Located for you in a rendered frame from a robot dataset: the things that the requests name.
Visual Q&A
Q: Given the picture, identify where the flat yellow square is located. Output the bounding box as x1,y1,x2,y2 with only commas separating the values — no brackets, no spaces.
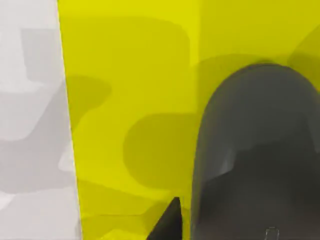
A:
56,0,320,240

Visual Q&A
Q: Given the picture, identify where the dark grey rounded object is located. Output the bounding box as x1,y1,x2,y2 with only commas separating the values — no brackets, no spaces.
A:
190,62,320,240

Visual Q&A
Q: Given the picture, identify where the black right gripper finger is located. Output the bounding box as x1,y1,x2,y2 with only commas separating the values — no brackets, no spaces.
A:
146,196,183,240

